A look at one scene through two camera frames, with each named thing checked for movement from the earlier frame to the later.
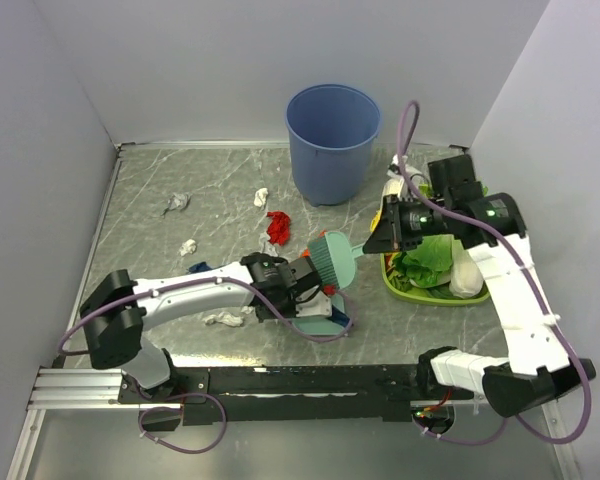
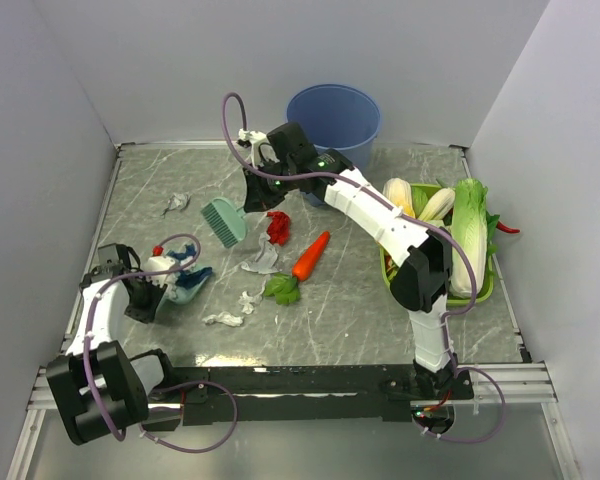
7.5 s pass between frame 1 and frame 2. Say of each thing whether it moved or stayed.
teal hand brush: moved
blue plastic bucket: stayed
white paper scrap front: stayed
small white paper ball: stayed
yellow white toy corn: stayed
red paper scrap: stayed
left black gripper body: moved
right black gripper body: moved
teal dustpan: moved
